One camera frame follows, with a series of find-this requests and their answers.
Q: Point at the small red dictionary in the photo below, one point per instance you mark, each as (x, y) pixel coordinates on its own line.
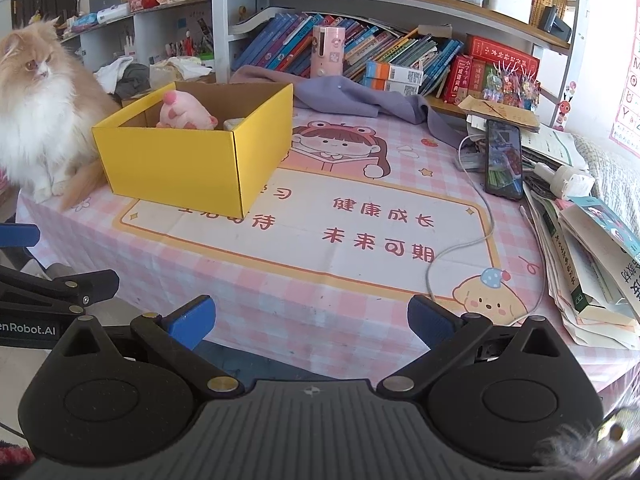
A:
(457, 80)

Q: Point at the red cartoon sticker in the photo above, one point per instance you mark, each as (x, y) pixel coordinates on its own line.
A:
(565, 105)

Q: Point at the large red book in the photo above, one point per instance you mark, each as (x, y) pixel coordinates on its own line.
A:
(502, 50)

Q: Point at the dark bookend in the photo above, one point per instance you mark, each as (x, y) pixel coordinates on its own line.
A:
(555, 22)

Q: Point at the fluffy orange white cat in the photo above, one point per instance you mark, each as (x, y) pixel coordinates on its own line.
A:
(35, 125)

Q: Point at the purple cloth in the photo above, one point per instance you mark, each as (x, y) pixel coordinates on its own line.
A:
(350, 95)

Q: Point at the teal cover book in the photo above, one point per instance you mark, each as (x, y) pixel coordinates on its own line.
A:
(610, 225)

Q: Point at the grey cloth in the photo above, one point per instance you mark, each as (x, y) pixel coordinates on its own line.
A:
(135, 80)

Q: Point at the white cloth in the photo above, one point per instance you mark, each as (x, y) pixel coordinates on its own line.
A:
(110, 72)

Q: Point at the stack of white papers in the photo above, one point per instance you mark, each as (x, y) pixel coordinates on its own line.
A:
(550, 145)

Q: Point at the alphabet wall poster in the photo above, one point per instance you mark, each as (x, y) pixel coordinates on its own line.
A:
(631, 100)

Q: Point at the white handheld device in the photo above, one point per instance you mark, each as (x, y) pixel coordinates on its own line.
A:
(565, 180)

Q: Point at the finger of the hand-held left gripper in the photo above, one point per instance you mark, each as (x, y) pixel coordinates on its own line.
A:
(75, 285)
(17, 235)

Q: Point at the grey fluffy trim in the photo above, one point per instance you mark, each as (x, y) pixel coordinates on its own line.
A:
(580, 447)

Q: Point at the row of thin blue books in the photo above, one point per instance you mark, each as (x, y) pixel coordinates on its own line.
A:
(280, 45)

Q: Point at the colourful figurine bundle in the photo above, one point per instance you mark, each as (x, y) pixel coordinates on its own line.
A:
(510, 85)

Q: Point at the black smartphone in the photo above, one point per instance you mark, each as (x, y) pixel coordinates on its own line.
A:
(504, 160)

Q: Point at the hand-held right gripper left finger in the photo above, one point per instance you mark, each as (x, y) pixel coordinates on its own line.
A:
(192, 322)

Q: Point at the grey cubby shelf unit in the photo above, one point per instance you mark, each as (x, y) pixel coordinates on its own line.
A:
(150, 35)

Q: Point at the yellow tape roll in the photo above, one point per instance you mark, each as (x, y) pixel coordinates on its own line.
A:
(233, 124)

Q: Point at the brown paper envelope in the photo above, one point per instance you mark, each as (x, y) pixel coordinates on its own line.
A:
(500, 112)

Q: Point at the pink cylindrical device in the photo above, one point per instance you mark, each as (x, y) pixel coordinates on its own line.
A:
(327, 52)

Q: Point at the yellow cardboard box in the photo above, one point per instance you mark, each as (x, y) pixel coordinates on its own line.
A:
(170, 170)

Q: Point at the pink plush paw toy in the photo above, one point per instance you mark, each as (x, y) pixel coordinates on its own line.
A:
(182, 110)

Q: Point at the white bookshelf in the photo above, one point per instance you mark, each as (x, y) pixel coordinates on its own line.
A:
(220, 20)

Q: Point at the pile of worn workbooks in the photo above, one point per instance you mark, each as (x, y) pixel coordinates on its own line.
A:
(575, 280)

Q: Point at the grey knit blanket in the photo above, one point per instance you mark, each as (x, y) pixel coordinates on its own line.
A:
(615, 170)

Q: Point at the crumpled plastic bag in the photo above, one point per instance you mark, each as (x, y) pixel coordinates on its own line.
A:
(180, 72)

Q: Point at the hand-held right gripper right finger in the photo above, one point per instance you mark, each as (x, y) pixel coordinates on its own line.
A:
(430, 322)

